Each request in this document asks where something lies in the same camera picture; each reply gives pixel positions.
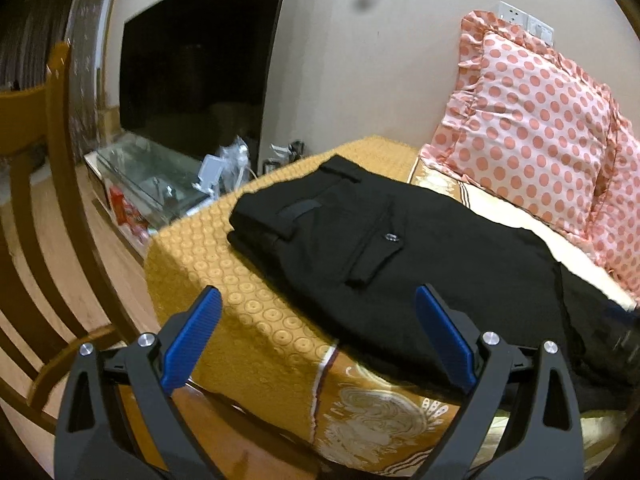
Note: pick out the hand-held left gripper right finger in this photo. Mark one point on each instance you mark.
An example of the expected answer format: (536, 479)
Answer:
(447, 342)

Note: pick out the clear plastic bag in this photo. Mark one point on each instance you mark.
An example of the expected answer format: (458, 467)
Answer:
(234, 157)

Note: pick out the wooden chair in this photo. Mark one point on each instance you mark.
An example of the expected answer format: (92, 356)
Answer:
(30, 170)

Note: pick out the black flat television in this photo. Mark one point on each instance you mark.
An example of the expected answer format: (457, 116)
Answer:
(200, 60)

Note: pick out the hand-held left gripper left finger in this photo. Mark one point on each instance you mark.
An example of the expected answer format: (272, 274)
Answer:
(192, 340)

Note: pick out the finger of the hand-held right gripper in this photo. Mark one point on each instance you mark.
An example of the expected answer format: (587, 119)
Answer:
(617, 311)

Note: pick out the white power adapter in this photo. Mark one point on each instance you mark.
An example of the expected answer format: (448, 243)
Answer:
(209, 172)

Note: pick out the white wall socket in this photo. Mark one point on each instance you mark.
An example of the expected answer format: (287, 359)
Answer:
(511, 14)
(541, 30)

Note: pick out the patterned glass door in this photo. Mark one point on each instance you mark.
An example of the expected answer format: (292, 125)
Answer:
(87, 60)

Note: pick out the yellow patterned bedspread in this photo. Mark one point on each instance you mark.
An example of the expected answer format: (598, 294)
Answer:
(260, 300)

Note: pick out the pink polka dot pillow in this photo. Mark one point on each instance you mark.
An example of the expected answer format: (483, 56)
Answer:
(530, 125)
(622, 220)

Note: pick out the black pants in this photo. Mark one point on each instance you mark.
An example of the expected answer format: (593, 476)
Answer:
(400, 270)

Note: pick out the glass television stand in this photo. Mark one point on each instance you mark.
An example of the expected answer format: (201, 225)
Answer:
(150, 175)

